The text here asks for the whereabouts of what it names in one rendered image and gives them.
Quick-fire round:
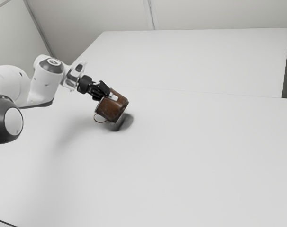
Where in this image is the brown mug with thin handle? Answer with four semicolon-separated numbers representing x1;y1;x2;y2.
93;87;130;124

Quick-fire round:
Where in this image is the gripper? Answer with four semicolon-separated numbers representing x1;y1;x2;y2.
77;75;119;101

